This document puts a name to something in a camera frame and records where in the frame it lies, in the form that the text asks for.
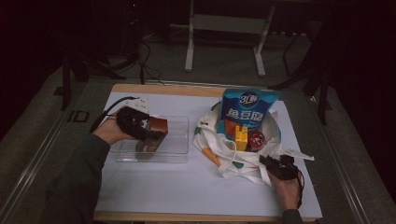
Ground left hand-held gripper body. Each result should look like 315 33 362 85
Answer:
115 96 151 141

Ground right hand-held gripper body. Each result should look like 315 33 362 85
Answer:
268 148 316 181

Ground brown box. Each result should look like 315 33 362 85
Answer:
134 115 169 161

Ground clear plastic container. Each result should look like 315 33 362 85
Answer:
108 114 191 163

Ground yellow snack packet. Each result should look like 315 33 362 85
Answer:
233 124 249 152

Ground white canvas tote bag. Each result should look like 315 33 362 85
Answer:
192 102 283 188

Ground blue snack bag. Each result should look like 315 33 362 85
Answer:
217 88 283 142

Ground person's left hand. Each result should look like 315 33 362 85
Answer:
92 108 138 146

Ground person's right hand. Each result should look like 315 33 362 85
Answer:
267 169 304 211

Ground white table mat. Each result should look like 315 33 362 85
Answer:
94 91 323 219

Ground black metal stand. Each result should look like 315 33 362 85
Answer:
53 52 127 111
269 18 333 126

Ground white metal stand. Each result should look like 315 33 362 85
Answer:
184 0 276 77

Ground left hand-held gripper cable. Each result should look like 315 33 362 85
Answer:
89 96 139 134

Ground hand-held gripper cable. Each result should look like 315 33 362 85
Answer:
89 96 139 134
295 169 306 210

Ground right hand-held gripper cable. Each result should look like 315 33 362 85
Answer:
295 169 306 210

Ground black floor cables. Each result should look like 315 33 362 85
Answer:
135 39 166 86

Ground metal floor rail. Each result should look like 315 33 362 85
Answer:
0 102 78 222
320 124 372 224

